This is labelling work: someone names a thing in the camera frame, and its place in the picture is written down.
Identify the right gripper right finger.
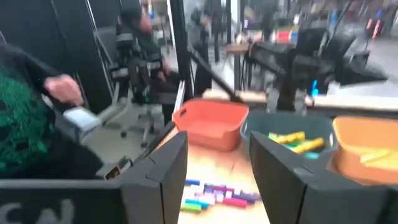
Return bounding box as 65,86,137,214
248,131,374,224

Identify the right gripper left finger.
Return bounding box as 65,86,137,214
119,131,189,224

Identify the teal highlighter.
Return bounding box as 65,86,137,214
303,151,321,161

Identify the purple Expo marker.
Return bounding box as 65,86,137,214
201,185,262,203

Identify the light blue Expo marker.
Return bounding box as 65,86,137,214
185,198,210,209

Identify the green Expo marker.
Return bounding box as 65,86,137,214
180,202,202,214

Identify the teal plastic bin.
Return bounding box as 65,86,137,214
239,111,338,162

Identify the yellow plastic bin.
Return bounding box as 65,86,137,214
329,115,398,186

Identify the orange plastic bin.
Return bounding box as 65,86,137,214
172,98,250,152

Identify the grey office chair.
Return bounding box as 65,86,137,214
60,26,162,149

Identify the person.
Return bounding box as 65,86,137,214
108,0,182,104
0,40,105,180

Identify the black table-level camera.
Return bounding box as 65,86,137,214
96,157,134,182

